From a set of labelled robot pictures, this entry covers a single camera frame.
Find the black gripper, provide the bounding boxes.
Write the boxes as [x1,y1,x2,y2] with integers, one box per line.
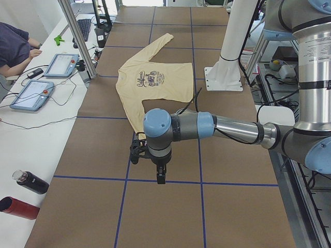
[152,157,171,184]

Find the beige long sleeve shirt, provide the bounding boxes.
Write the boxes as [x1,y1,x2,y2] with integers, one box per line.
[115,33,193,139]

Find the white curved sheet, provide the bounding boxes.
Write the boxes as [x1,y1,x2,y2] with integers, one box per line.
[255,105,295,126]

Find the black water bottle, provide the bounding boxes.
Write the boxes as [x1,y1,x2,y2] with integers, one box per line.
[12,170,49,194]

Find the far blue teach pendant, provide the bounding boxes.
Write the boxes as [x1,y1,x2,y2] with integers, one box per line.
[44,54,79,78]

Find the blue teach pendant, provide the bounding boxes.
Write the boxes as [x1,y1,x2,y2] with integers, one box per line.
[44,54,79,78]
[10,80,55,112]

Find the near blue teach pendant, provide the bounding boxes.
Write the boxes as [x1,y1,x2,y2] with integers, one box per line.
[10,80,55,112]

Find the black monitor stand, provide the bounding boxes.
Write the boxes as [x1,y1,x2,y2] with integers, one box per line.
[92,0,112,48]

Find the red water bottle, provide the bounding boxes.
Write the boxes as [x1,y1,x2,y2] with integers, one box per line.
[1,196,40,220]

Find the black phone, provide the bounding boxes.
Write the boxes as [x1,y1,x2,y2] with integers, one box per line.
[27,68,43,79]

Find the black keyboard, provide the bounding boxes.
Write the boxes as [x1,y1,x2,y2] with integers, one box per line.
[77,19,92,41]

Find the green plastic tool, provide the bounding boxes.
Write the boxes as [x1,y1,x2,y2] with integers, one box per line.
[54,35,65,46]

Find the seated person in blue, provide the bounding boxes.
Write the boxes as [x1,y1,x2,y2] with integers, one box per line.
[1,22,42,78]

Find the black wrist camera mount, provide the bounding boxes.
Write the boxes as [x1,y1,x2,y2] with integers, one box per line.
[129,139,150,164]

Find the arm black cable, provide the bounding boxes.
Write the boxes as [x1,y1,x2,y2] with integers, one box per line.
[178,87,262,144]

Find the black table cable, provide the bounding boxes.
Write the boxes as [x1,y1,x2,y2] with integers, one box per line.
[0,77,78,130]

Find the aluminium frame post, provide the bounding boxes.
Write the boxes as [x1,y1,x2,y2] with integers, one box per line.
[58,0,97,79]

